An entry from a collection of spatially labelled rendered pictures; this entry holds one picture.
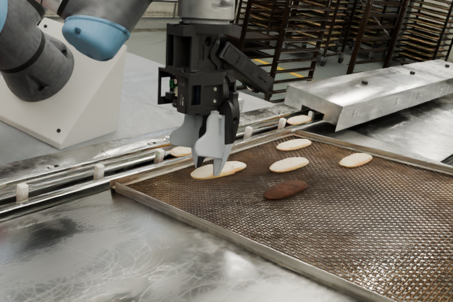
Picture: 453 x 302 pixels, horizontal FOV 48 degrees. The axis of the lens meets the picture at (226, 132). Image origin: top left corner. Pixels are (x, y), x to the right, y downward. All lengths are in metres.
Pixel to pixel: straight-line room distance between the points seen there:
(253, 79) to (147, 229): 0.25
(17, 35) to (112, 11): 0.39
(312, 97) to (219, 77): 0.75
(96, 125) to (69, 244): 0.51
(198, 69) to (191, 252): 0.23
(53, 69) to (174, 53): 0.48
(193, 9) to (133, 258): 0.31
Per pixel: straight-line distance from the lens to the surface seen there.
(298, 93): 1.42
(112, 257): 0.61
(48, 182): 0.88
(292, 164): 0.92
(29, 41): 1.06
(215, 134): 0.70
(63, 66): 1.12
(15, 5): 1.04
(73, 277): 0.58
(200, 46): 0.68
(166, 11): 7.07
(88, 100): 1.08
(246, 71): 0.71
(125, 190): 0.77
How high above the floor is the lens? 1.28
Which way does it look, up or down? 21 degrees down
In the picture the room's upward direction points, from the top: 12 degrees clockwise
